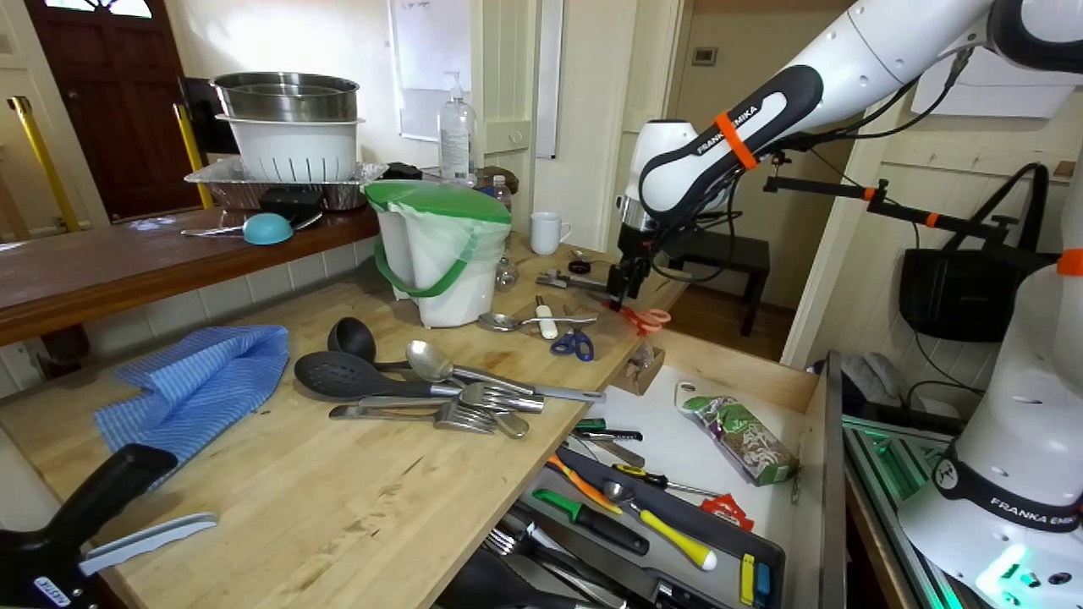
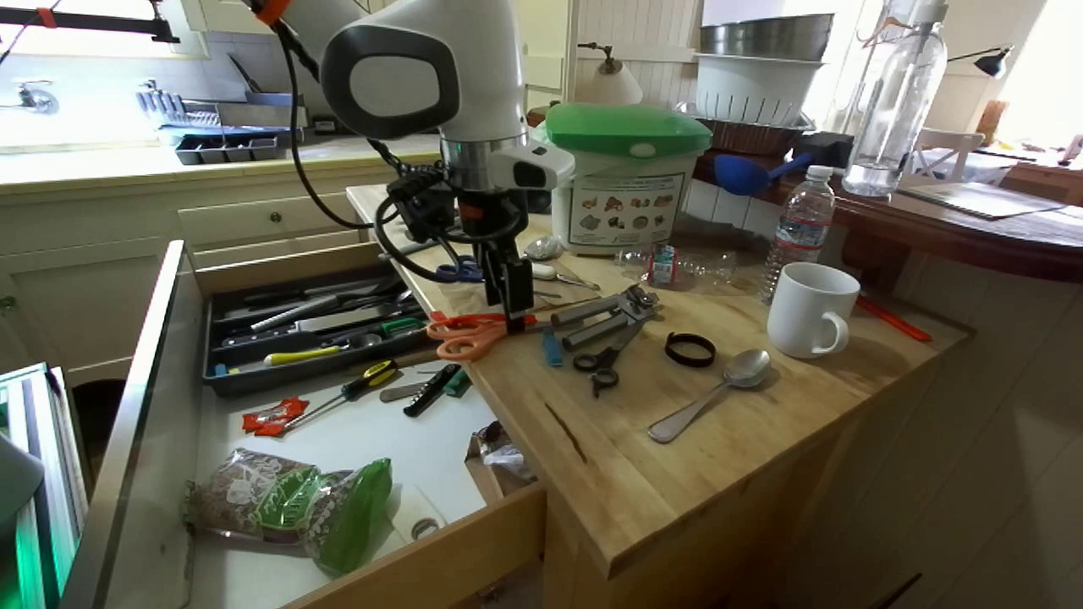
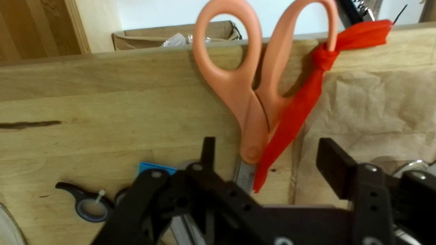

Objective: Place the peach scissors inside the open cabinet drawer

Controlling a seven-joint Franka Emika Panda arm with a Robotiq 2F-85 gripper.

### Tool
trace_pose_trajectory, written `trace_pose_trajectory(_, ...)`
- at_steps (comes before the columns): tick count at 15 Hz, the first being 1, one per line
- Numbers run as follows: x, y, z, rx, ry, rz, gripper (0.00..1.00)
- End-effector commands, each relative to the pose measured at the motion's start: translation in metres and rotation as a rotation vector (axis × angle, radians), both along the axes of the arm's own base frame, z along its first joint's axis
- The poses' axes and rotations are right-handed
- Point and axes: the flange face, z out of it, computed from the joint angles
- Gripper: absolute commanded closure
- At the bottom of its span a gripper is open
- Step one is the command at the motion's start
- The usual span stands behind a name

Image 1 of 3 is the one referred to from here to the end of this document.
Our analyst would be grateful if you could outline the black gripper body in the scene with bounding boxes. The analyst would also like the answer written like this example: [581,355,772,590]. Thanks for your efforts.
[614,217,667,286]

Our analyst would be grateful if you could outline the peach handled scissors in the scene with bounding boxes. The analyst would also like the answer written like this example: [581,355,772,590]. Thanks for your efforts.
[621,301,677,339]

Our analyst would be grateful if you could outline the open wooden drawer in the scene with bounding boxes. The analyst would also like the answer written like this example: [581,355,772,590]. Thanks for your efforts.
[435,326,850,609]

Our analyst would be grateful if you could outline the grey white peeler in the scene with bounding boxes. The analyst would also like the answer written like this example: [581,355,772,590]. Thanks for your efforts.
[533,298,564,347]

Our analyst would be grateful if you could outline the white mug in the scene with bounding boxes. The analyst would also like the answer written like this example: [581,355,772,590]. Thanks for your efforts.
[529,211,573,260]

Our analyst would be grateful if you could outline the black bench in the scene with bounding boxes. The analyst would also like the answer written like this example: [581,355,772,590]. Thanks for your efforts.
[670,231,772,339]

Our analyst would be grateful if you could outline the small metal utensil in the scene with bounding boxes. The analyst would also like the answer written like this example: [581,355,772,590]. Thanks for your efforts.
[476,313,534,339]

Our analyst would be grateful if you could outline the small plastic water bottle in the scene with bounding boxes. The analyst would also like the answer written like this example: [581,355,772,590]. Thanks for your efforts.
[476,165,521,217]

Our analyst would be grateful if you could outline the green bag pack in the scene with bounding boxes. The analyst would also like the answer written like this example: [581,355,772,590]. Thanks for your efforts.
[674,378,801,489]

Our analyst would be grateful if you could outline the white bin green lid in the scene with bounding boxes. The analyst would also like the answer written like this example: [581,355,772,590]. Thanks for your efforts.
[363,179,518,331]

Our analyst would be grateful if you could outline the metal ladle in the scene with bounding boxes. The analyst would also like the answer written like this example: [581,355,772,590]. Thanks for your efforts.
[403,335,605,407]

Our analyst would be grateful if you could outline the metal tongs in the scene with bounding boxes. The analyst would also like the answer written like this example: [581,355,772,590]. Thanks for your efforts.
[327,396,534,445]

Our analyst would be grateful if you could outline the tall clear glass bottle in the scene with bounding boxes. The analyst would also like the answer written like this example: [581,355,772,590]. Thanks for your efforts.
[437,67,476,189]

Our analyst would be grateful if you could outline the red plastic packet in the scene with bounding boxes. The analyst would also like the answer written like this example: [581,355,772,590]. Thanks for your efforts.
[698,490,758,535]

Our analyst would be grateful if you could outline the black cutlery tray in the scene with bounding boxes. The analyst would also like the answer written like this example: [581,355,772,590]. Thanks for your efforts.
[435,446,788,609]

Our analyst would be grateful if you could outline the small black ladle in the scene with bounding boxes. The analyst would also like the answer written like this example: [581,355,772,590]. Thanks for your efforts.
[326,314,409,373]

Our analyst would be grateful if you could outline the large black spoon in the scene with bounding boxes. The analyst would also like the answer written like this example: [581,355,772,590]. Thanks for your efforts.
[293,349,546,418]

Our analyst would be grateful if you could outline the black bag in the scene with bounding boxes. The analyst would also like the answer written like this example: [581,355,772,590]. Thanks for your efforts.
[897,164,1047,347]

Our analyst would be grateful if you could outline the white dish rack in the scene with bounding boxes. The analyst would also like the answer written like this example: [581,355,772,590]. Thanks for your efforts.
[216,117,367,187]

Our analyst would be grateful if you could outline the blue ladle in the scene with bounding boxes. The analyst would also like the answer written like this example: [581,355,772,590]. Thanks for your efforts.
[180,211,299,250]

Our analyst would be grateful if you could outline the metal bowl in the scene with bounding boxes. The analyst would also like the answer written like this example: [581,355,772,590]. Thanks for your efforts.
[215,70,363,126]

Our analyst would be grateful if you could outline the grey drain tray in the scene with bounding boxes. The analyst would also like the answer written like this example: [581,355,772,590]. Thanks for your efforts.
[184,157,387,192]

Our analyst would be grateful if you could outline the blue cloth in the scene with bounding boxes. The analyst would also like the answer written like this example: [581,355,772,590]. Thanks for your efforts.
[93,322,293,463]

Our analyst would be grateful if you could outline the yellow pole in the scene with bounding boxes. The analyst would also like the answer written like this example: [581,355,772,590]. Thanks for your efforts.
[5,96,85,234]
[169,102,216,213]

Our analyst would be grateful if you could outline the dark wooden counter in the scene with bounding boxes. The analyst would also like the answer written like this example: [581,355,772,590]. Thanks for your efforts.
[0,208,381,349]

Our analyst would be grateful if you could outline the dark brown door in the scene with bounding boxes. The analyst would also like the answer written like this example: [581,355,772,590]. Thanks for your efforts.
[23,0,202,224]

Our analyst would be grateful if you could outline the blue handled scissors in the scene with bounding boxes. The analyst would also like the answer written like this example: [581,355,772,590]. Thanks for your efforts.
[550,326,598,366]

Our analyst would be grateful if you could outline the orange handled tool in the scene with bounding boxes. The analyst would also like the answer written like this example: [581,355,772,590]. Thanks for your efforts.
[546,454,622,520]

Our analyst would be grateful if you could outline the black camera pole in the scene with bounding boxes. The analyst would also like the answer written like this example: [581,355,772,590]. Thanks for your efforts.
[761,172,1047,249]

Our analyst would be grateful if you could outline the green handled black tool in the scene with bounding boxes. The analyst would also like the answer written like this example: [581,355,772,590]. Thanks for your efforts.
[533,489,652,558]

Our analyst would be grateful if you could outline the yellow handled scoop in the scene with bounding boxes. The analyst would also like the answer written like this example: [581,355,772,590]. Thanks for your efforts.
[585,466,720,577]

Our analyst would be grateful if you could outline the black handled kitchen knife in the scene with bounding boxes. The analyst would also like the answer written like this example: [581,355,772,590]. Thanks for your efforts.
[495,510,682,609]

